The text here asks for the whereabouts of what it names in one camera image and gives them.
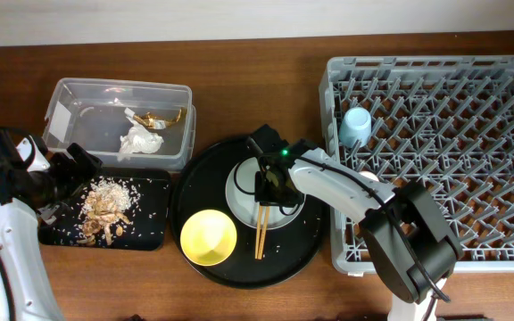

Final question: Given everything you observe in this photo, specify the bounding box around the gold foil wrapper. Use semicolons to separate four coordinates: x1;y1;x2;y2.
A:
124;108;187;130

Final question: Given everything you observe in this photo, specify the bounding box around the yellow bowl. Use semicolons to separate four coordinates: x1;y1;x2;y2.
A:
179;210;237;267

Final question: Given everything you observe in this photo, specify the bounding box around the wooden chopstick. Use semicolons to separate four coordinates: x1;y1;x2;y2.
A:
254;205;262;259
256;207;270;259

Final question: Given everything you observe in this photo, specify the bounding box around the white label on bin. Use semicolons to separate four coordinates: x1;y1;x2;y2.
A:
49;102;71;143

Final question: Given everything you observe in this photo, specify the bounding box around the food scraps and rice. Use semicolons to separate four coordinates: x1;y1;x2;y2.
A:
53;176;143;247

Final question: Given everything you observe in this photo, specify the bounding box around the pink cup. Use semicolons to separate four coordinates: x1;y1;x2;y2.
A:
360;171;379;182

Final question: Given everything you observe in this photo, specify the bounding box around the round black tray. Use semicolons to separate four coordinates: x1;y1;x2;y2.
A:
169;136;329;289

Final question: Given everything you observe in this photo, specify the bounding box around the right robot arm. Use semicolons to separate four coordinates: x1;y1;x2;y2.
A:
246;125;463;320

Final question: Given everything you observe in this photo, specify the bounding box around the grey dishwasher rack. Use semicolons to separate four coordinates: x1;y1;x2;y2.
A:
319;55;514;273

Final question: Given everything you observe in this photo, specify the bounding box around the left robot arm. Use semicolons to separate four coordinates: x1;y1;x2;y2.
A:
0;128;102;320

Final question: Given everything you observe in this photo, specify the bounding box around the black rectangular tray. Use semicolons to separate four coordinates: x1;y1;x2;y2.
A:
38;168;171;251

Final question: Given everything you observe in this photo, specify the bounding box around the white tissue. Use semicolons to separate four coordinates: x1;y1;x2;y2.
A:
117;123;163;161

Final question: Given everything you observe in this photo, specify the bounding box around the grey plate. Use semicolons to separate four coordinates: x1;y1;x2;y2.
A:
225;158;304;230

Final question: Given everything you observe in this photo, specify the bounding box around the clear plastic bin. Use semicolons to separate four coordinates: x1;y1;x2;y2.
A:
42;78;196;172

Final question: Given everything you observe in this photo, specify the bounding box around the blue cup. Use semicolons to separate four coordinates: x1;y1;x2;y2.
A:
338;107;371;148

